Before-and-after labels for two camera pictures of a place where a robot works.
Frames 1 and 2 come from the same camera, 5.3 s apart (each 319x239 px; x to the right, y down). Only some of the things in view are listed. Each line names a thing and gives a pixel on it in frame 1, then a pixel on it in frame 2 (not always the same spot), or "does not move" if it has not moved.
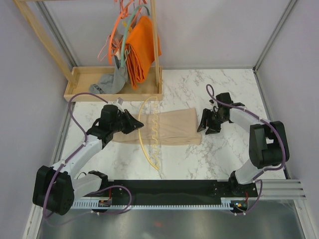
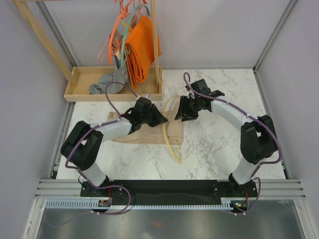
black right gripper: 213,128 → 184,111
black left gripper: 133,124 → 158,118
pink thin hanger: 98,56 does not move
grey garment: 112,83 does not move
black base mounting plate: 166,192 does not move
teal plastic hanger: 126,30 does not move
